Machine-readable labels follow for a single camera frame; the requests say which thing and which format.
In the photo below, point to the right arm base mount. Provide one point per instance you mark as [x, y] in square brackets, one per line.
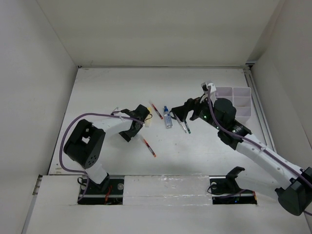
[225, 190]

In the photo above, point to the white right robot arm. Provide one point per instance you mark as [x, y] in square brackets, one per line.
[292, 186]

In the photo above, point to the red pen with white cap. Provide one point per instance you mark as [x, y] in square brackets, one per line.
[156, 110]

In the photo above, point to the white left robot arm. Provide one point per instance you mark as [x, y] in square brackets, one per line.
[84, 144]

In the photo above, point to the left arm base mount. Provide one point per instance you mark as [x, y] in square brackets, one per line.
[109, 192]

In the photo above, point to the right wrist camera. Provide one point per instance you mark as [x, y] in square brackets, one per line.
[209, 90]

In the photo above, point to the green pen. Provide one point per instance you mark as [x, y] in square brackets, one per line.
[187, 127]

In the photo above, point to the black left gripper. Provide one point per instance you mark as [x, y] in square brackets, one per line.
[128, 136]

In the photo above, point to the orange red pen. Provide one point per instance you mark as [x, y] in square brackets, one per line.
[148, 146]

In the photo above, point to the yellow highlighter marker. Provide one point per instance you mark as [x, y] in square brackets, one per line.
[148, 119]

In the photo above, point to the black handled scissors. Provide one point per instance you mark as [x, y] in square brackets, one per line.
[174, 117]

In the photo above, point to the white compartment organizer box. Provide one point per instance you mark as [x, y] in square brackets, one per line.
[241, 100]

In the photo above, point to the blue spray bottle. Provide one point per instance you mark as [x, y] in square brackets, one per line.
[167, 118]

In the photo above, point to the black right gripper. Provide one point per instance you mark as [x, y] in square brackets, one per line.
[181, 111]

